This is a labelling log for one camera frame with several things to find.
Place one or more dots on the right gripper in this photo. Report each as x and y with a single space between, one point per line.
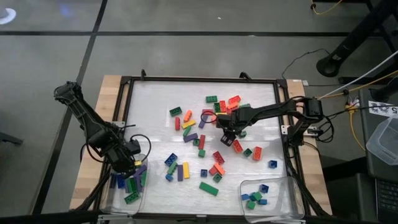
234 119

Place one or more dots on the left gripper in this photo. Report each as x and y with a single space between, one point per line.
113 149

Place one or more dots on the long red toy block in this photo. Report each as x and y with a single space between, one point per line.
177 123
202 142

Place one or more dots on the orange toy block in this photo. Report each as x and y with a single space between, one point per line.
219 168
234 99
231 106
257 153
187 115

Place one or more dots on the small red toy block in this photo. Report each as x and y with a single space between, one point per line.
213 170

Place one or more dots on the small blue toy block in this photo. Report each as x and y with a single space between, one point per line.
204 173
169 177
262 201
272 164
245 196
264 188

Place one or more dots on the long green toy block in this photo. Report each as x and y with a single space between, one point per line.
186 130

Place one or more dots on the long yellow toy block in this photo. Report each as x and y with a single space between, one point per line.
186 170

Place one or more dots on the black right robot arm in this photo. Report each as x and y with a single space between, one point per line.
273 109

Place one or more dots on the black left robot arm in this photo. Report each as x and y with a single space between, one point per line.
84 113

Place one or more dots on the clear plastic bin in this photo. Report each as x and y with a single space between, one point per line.
113 202
286 202

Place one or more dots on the white plastic table sheet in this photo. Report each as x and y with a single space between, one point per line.
155 93

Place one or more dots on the black crossbar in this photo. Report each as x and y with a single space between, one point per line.
46 217

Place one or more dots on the small white tag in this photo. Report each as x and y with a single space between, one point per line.
305 82

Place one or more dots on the black chair base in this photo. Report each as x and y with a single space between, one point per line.
11 139

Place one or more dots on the power strip with plugs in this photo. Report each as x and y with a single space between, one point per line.
351 105

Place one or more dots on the dark grey cart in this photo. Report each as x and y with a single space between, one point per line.
368 174

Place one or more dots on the white paper label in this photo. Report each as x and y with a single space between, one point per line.
381 109

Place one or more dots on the clear plastic storage tub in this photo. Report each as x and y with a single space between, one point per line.
384 143

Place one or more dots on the black stand foot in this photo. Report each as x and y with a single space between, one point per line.
385 91

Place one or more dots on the black floor stand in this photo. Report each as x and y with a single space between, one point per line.
357 34

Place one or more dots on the black keyboard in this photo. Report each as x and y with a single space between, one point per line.
388 199

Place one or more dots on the white floor disc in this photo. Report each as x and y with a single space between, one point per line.
13 18

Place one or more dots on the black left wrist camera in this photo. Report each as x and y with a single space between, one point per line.
134 147

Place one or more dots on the black metal table frame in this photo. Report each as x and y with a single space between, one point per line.
202 79

